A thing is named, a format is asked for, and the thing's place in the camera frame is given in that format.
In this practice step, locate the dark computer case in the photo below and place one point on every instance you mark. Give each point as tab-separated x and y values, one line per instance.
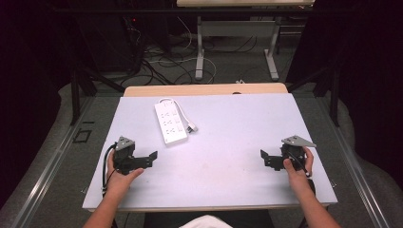
107	44

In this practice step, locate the white desk with metal legs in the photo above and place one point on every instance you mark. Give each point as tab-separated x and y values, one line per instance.
240	28

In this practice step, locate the black floor socket frame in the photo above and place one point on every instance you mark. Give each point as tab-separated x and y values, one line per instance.
82	136

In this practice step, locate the person's white clothing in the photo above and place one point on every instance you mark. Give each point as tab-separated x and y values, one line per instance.
206	222

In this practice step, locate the black metal stand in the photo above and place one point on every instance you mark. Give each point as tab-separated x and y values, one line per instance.
75	95
334	95

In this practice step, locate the white power strip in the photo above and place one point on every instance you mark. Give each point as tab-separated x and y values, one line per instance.
169	123

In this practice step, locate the person's right hand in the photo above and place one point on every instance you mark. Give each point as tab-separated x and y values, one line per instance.
299	180

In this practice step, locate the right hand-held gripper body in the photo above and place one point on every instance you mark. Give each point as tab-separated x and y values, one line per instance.
293	148

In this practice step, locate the metal floor rail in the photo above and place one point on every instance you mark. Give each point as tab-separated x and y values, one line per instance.
47	171
358	177

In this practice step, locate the person's left hand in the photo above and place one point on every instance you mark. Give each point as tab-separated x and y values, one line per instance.
120	183

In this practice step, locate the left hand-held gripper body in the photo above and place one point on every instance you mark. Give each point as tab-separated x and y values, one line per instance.
124	155

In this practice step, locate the wooden table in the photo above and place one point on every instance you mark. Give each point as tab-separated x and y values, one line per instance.
206	89

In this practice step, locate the white table mat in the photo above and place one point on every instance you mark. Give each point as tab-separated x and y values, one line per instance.
228	152

